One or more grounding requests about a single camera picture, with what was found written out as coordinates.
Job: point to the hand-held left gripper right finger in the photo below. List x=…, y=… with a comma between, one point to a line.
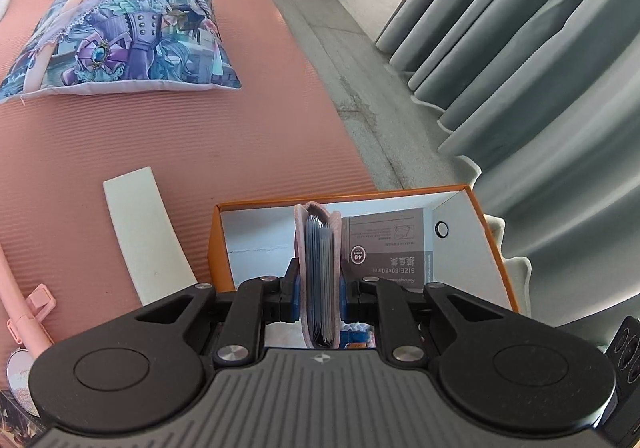
x=345, y=299

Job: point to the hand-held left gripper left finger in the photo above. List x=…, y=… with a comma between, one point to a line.
x=293, y=290

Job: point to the pink card holder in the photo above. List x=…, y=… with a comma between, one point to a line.
x=300, y=248

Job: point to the grey card box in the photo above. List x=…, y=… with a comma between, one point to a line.
x=385, y=248

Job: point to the orange cardboard box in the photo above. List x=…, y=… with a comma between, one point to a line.
x=222, y=253

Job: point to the white curved foam piece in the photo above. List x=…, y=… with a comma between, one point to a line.
x=145, y=228

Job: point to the pink foam mat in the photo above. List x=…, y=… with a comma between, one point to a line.
x=250, y=127

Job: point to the pink selfie stick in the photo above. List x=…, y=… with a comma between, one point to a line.
x=41, y=302

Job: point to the wide grey curtain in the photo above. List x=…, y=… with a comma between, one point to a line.
x=525, y=77

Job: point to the printed cartoon pillow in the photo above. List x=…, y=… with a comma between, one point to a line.
x=125, y=37

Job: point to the dark printed card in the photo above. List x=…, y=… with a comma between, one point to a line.
x=12, y=423

